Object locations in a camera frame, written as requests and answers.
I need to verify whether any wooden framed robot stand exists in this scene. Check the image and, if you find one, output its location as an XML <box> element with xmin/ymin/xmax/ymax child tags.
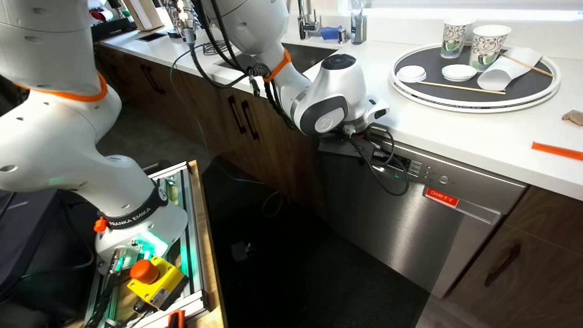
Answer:
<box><xmin>80</xmin><ymin>156</ymin><xmax>229</xmax><ymax>328</ymax></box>

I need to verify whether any brown cabinet with single handle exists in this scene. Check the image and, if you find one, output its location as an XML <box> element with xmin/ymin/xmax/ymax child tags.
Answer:
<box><xmin>444</xmin><ymin>184</ymin><xmax>583</xmax><ymax>328</ymax></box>

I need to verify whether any beige leaning board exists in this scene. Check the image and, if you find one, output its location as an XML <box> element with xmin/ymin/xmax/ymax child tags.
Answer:
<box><xmin>124</xmin><ymin>0</ymin><xmax>166</xmax><ymax>32</ymax></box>

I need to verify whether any orange flat stick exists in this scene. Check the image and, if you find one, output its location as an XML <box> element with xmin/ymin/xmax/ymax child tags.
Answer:
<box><xmin>530</xmin><ymin>138</ymin><xmax>583</xmax><ymax>164</ymax></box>

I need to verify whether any stainless steel dishwasher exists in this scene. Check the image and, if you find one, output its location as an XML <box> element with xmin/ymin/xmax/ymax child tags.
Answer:
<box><xmin>317</xmin><ymin>133</ymin><xmax>528</xmax><ymax>300</ymax></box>

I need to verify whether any long white dish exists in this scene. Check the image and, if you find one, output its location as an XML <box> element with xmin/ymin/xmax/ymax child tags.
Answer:
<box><xmin>475</xmin><ymin>45</ymin><xmax>545</xmax><ymax>93</ymax></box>

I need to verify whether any chrome kitchen faucet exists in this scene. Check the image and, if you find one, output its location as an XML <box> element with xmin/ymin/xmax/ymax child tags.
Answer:
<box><xmin>282</xmin><ymin>0</ymin><xmax>322</xmax><ymax>42</ymax></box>

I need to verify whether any small brown piece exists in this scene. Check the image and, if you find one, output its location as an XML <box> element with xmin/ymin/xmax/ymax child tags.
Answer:
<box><xmin>559</xmin><ymin>107</ymin><xmax>583</xmax><ymax>127</ymax></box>

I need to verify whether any flat black phone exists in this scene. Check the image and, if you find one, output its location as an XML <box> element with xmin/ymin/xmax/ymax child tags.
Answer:
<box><xmin>137</xmin><ymin>31</ymin><xmax>168</xmax><ymax>43</ymax></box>

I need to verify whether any black bag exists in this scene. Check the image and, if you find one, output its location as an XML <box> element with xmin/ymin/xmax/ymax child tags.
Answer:
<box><xmin>0</xmin><ymin>186</ymin><xmax>100</xmax><ymax>319</ymax></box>

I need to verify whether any stainless steel sink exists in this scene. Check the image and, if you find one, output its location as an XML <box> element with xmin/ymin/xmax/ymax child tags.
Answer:
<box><xmin>282</xmin><ymin>40</ymin><xmax>337</xmax><ymax>74</ymax></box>

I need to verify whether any red dishwasher sticker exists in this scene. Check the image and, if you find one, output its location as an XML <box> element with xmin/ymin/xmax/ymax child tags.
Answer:
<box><xmin>421</xmin><ymin>184</ymin><xmax>463</xmax><ymax>211</ymax></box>

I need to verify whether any yellow emergency stop box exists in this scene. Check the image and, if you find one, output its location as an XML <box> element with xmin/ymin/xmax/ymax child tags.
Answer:
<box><xmin>124</xmin><ymin>255</ymin><xmax>186</xmax><ymax>306</ymax></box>

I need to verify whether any clear dish soap bottle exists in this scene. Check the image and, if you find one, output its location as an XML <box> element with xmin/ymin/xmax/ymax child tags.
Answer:
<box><xmin>348</xmin><ymin>0</ymin><xmax>370</xmax><ymax>45</ymax></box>

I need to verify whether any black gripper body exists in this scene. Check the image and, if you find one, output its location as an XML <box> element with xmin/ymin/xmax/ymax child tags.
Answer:
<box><xmin>344</xmin><ymin>116</ymin><xmax>397</xmax><ymax>147</ymax></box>

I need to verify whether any small white bowl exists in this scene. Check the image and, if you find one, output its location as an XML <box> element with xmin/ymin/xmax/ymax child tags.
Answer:
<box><xmin>439</xmin><ymin>62</ymin><xmax>481</xmax><ymax>85</ymax></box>
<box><xmin>393</xmin><ymin>62</ymin><xmax>430</xmax><ymax>85</ymax></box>

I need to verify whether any round black white tray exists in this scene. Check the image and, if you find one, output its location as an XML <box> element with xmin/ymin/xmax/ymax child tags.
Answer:
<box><xmin>388</xmin><ymin>42</ymin><xmax>563</xmax><ymax>114</ymax></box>

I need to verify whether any wooden chopstick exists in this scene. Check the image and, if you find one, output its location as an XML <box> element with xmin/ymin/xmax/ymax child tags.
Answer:
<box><xmin>499</xmin><ymin>51</ymin><xmax>556</xmax><ymax>80</ymax></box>
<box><xmin>417</xmin><ymin>78</ymin><xmax>508</xmax><ymax>96</ymax></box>

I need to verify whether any orange handled tool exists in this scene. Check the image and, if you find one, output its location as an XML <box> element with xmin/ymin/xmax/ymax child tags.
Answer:
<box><xmin>166</xmin><ymin>308</ymin><xmax>188</xmax><ymax>328</ymax></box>

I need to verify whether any brown cabinet with paired handles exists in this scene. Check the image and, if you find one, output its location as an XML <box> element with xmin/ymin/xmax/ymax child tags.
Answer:
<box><xmin>98</xmin><ymin>43</ymin><xmax>328</xmax><ymax>218</ymax></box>

